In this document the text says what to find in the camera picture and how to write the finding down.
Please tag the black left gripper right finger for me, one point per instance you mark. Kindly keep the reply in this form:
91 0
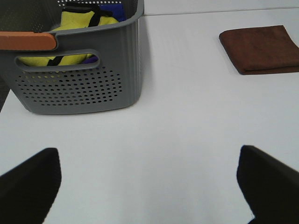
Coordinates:
270 188

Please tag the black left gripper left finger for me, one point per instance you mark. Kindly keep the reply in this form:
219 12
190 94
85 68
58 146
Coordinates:
28 191

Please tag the brown towel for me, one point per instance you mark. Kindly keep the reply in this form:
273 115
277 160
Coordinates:
261 50

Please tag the grey perforated plastic basket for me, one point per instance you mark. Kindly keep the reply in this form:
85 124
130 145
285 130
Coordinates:
112 82

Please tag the blue cloth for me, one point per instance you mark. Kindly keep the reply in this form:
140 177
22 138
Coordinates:
112 9

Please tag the orange basket handle grip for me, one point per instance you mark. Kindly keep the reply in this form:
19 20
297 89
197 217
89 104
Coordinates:
26 41

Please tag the yellow cloth with black strap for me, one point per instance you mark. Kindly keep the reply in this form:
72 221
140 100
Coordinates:
74 16

